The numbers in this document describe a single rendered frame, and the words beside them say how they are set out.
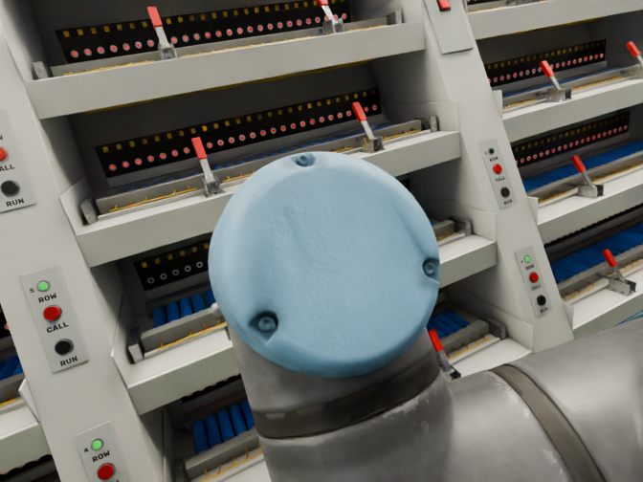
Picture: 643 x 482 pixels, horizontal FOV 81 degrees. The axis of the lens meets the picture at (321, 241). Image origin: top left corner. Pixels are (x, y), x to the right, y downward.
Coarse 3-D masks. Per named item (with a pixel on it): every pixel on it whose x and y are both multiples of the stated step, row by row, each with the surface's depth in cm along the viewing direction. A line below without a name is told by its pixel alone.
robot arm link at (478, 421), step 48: (384, 384) 14; (432, 384) 15; (480, 384) 17; (288, 432) 14; (336, 432) 14; (384, 432) 14; (432, 432) 14; (480, 432) 15; (528, 432) 15; (288, 480) 15; (336, 480) 14; (384, 480) 13; (432, 480) 14; (480, 480) 14; (528, 480) 14
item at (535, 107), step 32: (512, 64) 90; (544, 64) 76; (576, 64) 98; (640, 64) 90; (512, 96) 78; (544, 96) 81; (576, 96) 78; (608, 96) 77; (640, 96) 81; (512, 128) 70; (544, 128) 73
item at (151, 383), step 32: (480, 224) 68; (448, 256) 64; (480, 256) 65; (160, 288) 64; (128, 320) 59; (128, 352) 53; (192, 352) 52; (224, 352) 51; (128, 384) 48; (160, 384) 49; (192, 384) 51
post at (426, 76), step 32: (352, 0) 83; (384, 0) 73; (384, 64) 80; (416, 64) 70; (448, 64) 66; (480, 64) 68; (384, 96) 83; (416, 96) 73; (448, 96) 66; (480, 96) 68; (480, 128) 67; (480, 160) 66; (512, 160) 68; (416, 192) 83; (448, 192) 74; (480, 192) 66; (512, 224) 67; (512, 256) 66; (544, 256) 68; (448, 288) 83; (480, 288) 73; (512, 288) 66; (544, 320) 67
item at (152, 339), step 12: (432, 228) 70; (444, 228) 70; (204, 312) 57; (168, 324) 55; (180, 324) 55; (192, 324) 55; (204, 324) 56; (144, 336) 53; (156, 336) 54; (168, 336) 54; (180, 336) 55; (192, 336) 54; (144, 348) 54
